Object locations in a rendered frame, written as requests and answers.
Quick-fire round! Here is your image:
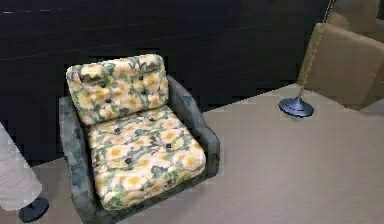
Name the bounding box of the floral cushioned armchair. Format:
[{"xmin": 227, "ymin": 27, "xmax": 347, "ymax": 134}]
[{"xmin": 58, "ymin": 53, "xmax": 221, "ymax": 224}]

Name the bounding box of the floor lamp with round base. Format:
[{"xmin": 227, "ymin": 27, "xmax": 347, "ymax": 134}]
[{"xmin": 277, "ymin": 0, "xmax": 336, "ymax": 119}]

